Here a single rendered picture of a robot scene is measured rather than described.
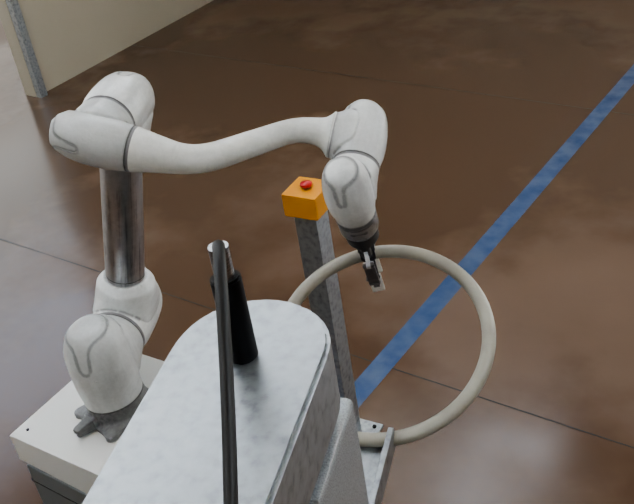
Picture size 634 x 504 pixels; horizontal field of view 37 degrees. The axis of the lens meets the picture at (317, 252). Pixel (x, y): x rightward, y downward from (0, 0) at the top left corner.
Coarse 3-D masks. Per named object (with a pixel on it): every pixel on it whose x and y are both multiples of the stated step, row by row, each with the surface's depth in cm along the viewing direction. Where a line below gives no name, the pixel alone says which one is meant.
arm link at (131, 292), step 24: (120, 72) 214; (120, 96) 205; (144, 96) 211; (144, 120) 211; (120, 192) 221; (120, 216) 225; (120, 240) 229; (120, 264) 234; (144, 264) 240; (96, 288) 241; (120, 288) 238; (144, 288) 240; (96, 312) 241; (120, 312) 239; (144, 312) 241; (144, 336) 242
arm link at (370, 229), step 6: (336, 222) 203; (372, 222) 201; (378, 222) 205; (342, 228) 202; (360, 228) 200; (366, 228) 201; (372, 228) 203; (342, 234) 205; (348, 234) 203; (354, 234) 202; (360, 234) 202; (366, 234) 203; (372, 234) 204; (354, 240) 204; (360, 240) 204
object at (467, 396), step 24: (336, 264) 215; (432, 264) 211; (456, 264) 208; (312, 288) 214; (480, 288) 204; (480, 312) 200; (480, 360) 194; (480, 384) 191; (456, 408) 189; (360, 432) 191; (384, 432) 190; (408, 432) 189; (432, 432) 189
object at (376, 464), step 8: (392, 432) 188; (392, 440) 188; (360, 448) 191; (368, 448) 191; (376, 448) 190; (384, 448) 184; (392, 448) 188; (368, 456) 189; (376, 456) 189; (384, 456) 183; (392, 456) 188; (368, 464) 187; (376, 464) 187; (384, 464) 181; (368, 472) 186; (376, 472) 180; (384, 472) 181; (368, 480) 184; (376, 480) 178; (384, 480) 182; (368, 488) 182; (376, 488) 176; (384, 488) 182; (368, 496) 181; (376, 496) 175
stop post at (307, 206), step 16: (288, 192) 289; (304, 192) 288; (320, 192) 287; (288, 208) 291; (304, 208) 287; (320, 208) 288; (304, 224) 294; (320, 224) 294; (304, 240) 298; (320, 240) 296; (304, 256) 302; (320, 256) 298; (304, 272) 306; (320, 288) 306; (336, 288) 311; (320, 304) 311; (336, 304) 313; (336, 320) 315; (336, 336) 317; (336, 352) 320; (336, 368) 325; (352, 384) 335; (352, 400) 337
